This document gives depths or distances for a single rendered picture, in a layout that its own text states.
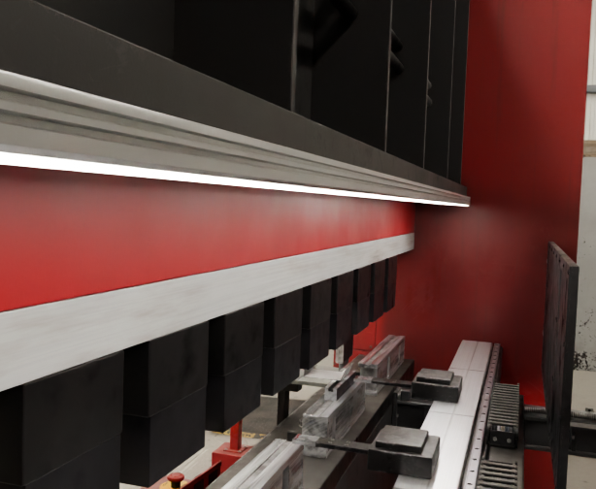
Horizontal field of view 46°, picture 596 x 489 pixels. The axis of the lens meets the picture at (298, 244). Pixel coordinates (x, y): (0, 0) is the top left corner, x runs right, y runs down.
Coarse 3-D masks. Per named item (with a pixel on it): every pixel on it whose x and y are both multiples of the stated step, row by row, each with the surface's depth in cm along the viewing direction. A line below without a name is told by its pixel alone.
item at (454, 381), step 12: (420, 372) 171; (432, 372) 171; (444, 372) 171; (384, 384) 172; (396, 384) 171; (408, 384) 170; (420, 384) 165; (432, 384) 164; (444, 384) 164; (456, 384) 164; (420, 396) 165; (432, 396) 164; (444, 396) 163; (456, 396) 162
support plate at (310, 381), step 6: (318, 366) 188; (324, 366) 188; (300, 372) 181; (300, 378) 174; (306, 378) 174; (312, 378) 174; (318, 378) 174; (300, 384) 172; (306, 384) 171; (312, 384) 171; (318, 384) 170; (324, 384) 170
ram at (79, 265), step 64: (0, 192) 52; (64, 192) 60; (128, 192) 69; (192, 192) 83; (256, 192) 102; (0, 256) 53; (64, 256) 60; (128, 256) 70; (192, 256) 84; (256, 256) 104; (320, 256) 137; (384, 256) 202; (0, 320) 53; (64, 320) 61; (128, 320) 71; (192, 320) 84; (0, 384) 53
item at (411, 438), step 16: (384, 432) 124; (400, 432) 125; (416, 432) 125; (336, 448) 125; (352, 448) 124; (368, 448) 124; (384, 448) 119; (400, 448) 118; (416, 448) 117; (432, 448) 120; (368, 464) 119; (384, 464) 118; (400, 464) 117; (416, 464) 116; (432, 464) 116
